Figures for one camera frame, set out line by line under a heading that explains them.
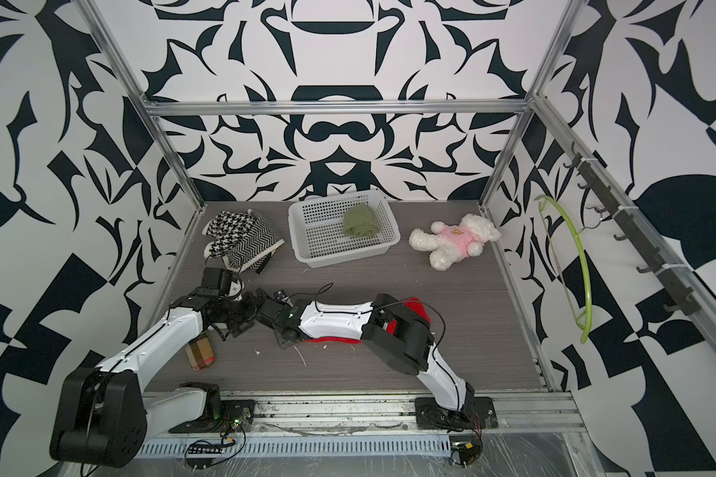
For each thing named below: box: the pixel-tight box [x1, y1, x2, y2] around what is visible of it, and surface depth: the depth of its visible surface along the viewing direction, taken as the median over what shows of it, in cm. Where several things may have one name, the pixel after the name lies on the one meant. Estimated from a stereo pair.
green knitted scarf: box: [342, 203, 380, 238], surface depth 109 cm
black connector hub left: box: [184, 440, 225, 460], surface depth 74 cm
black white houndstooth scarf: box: [201, 208, 286, 276], surface depth 101 cm
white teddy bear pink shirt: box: [408, 213, 502, 272], surface depth 101 cm
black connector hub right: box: [450, 436, 483, 468], surface depth 73 cm
